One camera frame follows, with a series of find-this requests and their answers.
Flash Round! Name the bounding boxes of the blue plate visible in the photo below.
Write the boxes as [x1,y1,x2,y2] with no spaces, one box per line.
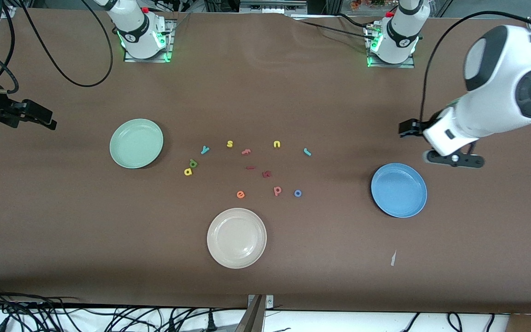
[371,163,428,218]

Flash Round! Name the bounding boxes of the light green plate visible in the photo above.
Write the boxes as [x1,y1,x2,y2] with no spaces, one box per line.
[109,119,164,169]

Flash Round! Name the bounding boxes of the brown table cover sheet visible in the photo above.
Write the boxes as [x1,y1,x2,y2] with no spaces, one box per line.
[0,7,531,315]

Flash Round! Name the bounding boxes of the orange decorative objects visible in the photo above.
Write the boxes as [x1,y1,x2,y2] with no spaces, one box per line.
[350,0,387,11]

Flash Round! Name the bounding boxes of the grey metal box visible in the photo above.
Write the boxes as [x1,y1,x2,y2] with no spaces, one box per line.
[239,0,308,14]

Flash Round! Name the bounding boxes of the beige plate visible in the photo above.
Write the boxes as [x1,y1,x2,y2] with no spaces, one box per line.
[206,207,267,269]

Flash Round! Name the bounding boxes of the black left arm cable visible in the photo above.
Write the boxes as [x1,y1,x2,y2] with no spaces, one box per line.
[419,10,531,123]

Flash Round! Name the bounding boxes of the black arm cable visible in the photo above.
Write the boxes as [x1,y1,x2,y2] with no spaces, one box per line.
[0,0,114,94]
[419,10,531,123]

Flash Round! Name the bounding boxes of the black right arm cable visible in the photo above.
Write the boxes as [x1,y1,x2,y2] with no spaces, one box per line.
[0,0,114,94]

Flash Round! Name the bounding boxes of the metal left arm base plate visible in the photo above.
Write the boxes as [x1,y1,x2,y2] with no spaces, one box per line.
[366,24,416,69]

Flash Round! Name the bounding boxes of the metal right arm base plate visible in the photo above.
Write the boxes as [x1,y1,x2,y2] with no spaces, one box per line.
[124,18,174,63]

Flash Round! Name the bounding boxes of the thin black table cable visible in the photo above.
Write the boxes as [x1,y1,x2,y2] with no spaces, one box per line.
[291,16,372,42]

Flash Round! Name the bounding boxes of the tangled black floor cables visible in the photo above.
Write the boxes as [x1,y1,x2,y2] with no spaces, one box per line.
[0,284,248,332]

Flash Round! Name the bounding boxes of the small metal table bracket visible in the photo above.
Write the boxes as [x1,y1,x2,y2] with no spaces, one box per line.
[247,294,274,309]

